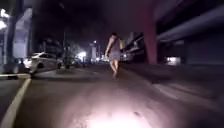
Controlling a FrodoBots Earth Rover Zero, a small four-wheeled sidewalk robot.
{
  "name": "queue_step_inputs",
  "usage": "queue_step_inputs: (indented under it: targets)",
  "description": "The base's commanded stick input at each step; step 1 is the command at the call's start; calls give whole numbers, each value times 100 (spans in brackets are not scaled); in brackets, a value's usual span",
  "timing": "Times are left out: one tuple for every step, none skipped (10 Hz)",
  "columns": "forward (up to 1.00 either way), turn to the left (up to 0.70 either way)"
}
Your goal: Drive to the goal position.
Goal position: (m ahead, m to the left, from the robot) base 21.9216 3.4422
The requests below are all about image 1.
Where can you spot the white car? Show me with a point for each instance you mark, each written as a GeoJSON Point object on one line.
{"type": "Point", "coordinates": [41, 60]}

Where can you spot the building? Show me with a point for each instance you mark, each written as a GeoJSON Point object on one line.
{"type": "Point", "coordinates": [195, 36]}

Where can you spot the grey asphalt road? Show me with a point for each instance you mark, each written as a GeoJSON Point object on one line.
{"type": "Point", "coordinates": [83, 96]}

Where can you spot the pale painted road line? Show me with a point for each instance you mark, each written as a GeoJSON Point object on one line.
{"type": "Point", "coordinates": [15, 101]}

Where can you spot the red concrete pillar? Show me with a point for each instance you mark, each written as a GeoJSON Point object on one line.
{"type": "Point", "coordinates": [150, 40]}

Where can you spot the grey concrete pillar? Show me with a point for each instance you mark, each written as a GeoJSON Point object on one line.
{"type": "Point", "coordinates": [10, 36]}

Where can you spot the person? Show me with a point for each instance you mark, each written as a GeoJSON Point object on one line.
{"type": "Point", "coordinates": [114, 50]}

